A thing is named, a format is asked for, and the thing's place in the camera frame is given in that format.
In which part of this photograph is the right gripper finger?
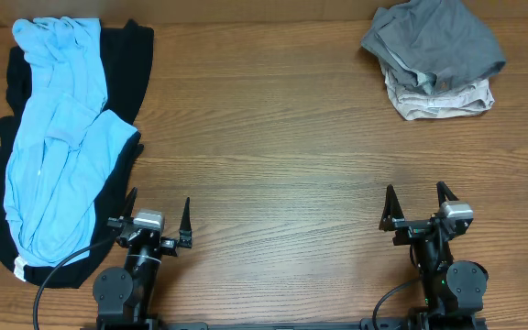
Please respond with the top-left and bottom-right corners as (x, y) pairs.
(436, 181), (458, 205)
(382, 184), (404, 221)

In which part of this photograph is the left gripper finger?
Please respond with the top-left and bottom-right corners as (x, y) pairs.
(179, 197), (192, 239)
(122, 187), (138, 217)

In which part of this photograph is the light blue t-shirt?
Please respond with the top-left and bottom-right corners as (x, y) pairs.
(4, 16), (137, 279)

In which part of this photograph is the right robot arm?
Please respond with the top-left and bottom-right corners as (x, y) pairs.
(371, 181), (489, 330)

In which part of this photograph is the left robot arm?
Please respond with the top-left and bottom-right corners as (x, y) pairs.
(93, 188), (193, 329)

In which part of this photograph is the folded beige garment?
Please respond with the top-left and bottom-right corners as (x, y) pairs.
(380, 62), (495, 121)

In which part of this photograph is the folded grey garment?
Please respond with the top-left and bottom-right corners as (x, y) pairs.
(361, 0), (506, 94)

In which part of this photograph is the black t-shirt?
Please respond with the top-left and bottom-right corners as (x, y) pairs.
(0, 19), (154, 286)

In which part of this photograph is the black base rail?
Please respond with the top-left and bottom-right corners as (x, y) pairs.
(81, 317), (488, 330)

